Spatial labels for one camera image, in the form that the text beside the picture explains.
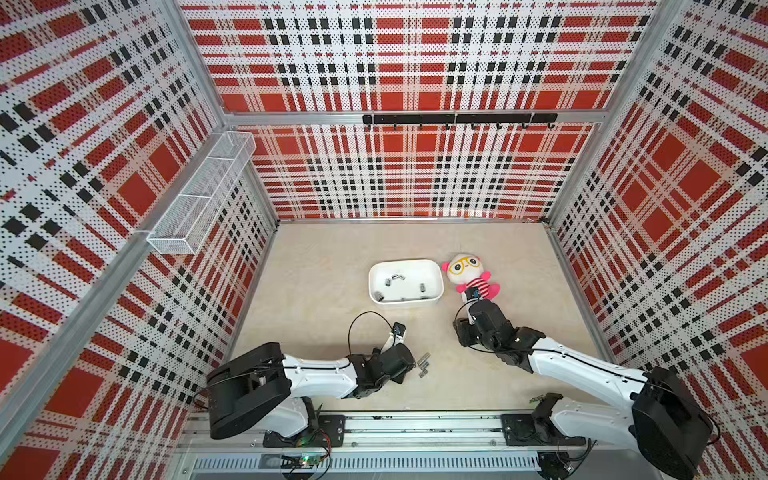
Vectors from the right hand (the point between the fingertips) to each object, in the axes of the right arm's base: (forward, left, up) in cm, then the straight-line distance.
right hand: (464, 321), depth 85 cm
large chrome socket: (+12, +26, -5) cm, 29 cm away
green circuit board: (-33, +40, -5) cm, 52 cm away
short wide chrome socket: (+18, +23, -6) cm, 30 cm away
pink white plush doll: (+19, -4, 0) cm, 19 cm away
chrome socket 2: (+16, +11, -7) cm, 20 cm away
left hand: (-7, +18, -7) cm, 21 cm away
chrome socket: (+20, +20, -7) cm, 29 cm away
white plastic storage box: (+17, +17, -7) cm, 25 cm away
